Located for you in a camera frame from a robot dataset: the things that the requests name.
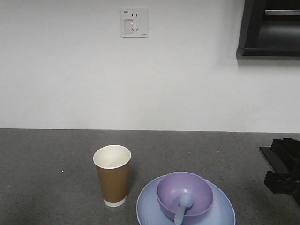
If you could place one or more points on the white wall power socket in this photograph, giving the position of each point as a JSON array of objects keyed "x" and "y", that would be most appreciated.
[{"x": 134, "y": 22}]

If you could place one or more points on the purple plastic bowl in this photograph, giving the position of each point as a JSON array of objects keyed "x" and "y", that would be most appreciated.
[{"x": 175, "y": 184}]

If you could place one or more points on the light blue plastic spoon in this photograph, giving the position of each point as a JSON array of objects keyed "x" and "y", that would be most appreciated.
[{"x": 186, "y": 202}]

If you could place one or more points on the light blue plastic plate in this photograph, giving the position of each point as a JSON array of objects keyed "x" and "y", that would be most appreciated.
[{"x": 149, "y": 212}]

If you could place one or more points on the brown paper cup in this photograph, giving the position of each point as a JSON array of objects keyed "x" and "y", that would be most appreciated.
[{"x": 112, "y": 164}]

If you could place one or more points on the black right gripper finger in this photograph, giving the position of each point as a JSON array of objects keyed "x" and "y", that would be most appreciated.
[
  {"x": 288, "y": 151},
  {"x": 283, "y": 184}
]

